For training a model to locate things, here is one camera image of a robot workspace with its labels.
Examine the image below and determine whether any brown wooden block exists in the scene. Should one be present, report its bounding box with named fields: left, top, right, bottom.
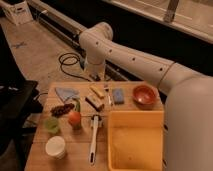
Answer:
left=85, top=96, right=104, bottom=111

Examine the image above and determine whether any orange peach fruit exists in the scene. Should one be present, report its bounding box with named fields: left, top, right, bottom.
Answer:
left=68, top=111, right=81, bottom=130

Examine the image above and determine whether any blue cloth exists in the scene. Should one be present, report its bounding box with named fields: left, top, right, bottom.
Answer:
left=55, top=87, right=79, bottom=103

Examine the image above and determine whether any yellow block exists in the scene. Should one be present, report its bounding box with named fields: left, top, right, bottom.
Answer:
left=90, top=85, right=105, bottom=99

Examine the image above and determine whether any white cardboard box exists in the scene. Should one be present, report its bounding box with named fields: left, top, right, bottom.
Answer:
left=0, top=0, right=33, bottom=26

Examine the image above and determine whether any bunch of dark grapes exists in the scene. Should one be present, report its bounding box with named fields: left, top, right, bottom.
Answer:
left=50, top=103, right=74, bottom=117

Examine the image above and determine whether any yellow plastic bin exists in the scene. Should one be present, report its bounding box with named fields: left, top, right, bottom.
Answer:
left=107, top=111, right=164, bottom=171

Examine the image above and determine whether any green cup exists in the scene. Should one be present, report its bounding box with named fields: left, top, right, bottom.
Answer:
left=44, top=117, right=59, bottom=134

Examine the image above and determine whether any green pepper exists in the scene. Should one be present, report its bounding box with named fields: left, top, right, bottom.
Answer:
left=74, top=99, right=81, bottom=113

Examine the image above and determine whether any black chair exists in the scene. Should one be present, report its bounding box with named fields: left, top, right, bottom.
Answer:
left=0, top=26, right=43, bottom=171

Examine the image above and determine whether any black cable coil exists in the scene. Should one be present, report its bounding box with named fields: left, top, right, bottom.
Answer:
left=58, top=52, right=93, bottom=83

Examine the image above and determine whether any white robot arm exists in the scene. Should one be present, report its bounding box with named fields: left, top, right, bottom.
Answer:
left=79, top=22, right=213, bottom=171

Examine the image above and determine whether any silver fork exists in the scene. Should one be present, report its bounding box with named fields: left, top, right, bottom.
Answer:
left=104, top=84, right=113, bottom=106

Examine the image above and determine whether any white paper cup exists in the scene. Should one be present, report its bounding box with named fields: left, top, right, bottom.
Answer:
left=45, top=136, right=66, bottom=159

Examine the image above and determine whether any red bowl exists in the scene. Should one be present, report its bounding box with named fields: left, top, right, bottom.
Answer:
left=132, top=85, right=157, bottom=105

